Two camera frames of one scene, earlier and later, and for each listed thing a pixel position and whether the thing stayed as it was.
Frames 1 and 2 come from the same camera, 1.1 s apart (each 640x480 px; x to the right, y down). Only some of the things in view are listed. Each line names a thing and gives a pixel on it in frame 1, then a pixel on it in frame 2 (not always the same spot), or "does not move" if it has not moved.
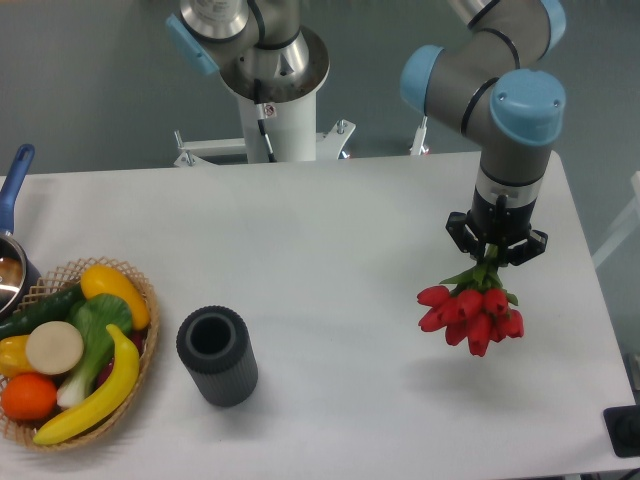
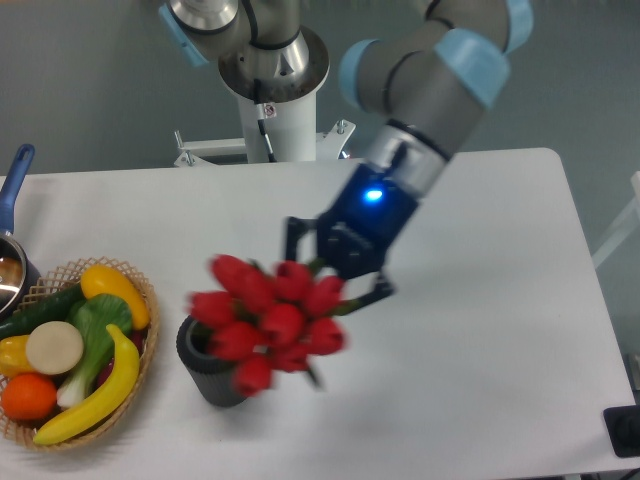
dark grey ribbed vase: x=215 y=347 does not move
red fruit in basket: x=137 y=337 does not move
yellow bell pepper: x=13 y=360 does not move
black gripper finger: x=535 y=245 → x=382 y=290
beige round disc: x=54 y=348 does not move
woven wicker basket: x=64 y=275 does not move
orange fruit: x=28 y=396 does not move
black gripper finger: x=458 y=229 → x=295 y=227
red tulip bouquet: x=476 y=310 → x=266 y=320
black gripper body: x=501 y=225 → x=359 y=230
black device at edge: x=623 y=428 does not move
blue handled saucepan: x=19 y=276 does not move
